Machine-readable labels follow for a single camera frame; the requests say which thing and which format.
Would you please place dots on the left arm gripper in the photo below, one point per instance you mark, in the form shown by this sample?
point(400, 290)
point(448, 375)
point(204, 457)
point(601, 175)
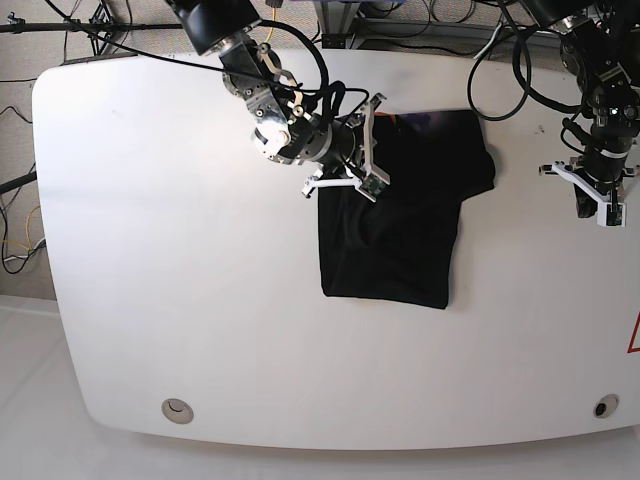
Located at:
point(606, 147)

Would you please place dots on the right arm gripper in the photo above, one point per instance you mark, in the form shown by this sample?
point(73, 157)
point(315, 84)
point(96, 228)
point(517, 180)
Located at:
point(342, 147)

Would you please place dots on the black T-shirt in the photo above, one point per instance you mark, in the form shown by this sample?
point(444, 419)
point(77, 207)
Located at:
point(399, 248)

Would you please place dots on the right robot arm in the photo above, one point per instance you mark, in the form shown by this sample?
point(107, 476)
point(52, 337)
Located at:
point(253, 71)

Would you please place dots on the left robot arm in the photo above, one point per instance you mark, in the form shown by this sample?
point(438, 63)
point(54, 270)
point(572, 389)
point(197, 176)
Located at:
point(599, 45)

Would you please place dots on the grommet hole with dark plug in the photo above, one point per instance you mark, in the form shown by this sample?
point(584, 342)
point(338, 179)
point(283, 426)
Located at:
point(606, 406)

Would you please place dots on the black tripod stand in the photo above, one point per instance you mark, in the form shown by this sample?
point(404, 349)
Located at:
point(106, 29)

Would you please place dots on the empty silver grommet hole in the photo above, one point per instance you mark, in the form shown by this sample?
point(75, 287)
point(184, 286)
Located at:
point(177, 411)

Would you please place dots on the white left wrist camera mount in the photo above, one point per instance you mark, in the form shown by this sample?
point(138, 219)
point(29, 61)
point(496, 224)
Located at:
point(608, 193)

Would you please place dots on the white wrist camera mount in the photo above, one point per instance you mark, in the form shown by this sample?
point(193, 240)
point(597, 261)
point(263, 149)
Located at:
point(608, 193)
point(370, 186)

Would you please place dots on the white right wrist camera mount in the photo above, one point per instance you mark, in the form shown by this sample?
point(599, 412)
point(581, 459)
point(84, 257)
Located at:
point(370, 186)

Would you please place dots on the grey metal frame base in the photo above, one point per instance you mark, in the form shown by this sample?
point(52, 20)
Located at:
point(400, 24)

